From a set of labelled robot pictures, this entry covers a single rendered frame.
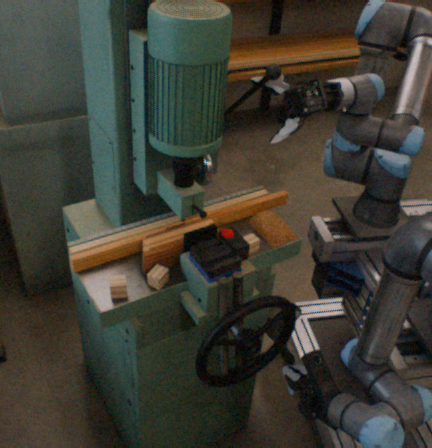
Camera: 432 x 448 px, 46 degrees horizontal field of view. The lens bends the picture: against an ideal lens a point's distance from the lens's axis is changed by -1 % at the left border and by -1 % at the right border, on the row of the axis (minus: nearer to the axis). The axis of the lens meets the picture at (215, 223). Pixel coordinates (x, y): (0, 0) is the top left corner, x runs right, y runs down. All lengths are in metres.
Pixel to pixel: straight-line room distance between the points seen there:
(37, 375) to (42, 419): 0.21
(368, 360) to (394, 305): 0.18
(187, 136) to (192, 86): 0.12
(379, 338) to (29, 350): 1.61
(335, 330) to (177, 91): 1.37
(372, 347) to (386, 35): 0.89
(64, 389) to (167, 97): 1.41
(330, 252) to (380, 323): 0.65
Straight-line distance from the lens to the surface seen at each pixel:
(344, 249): 1.73
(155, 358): 1.44
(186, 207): 1.29
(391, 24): 1.61
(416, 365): 1.43
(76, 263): 1.31
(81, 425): 2.11
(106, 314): 1.23
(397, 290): 1.03
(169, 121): 1.15
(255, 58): 3.56
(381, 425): 1.10
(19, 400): 2.22
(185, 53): 1.07
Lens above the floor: 1.80
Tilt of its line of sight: 38 degrees down
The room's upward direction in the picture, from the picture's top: 5 degrees clockwise
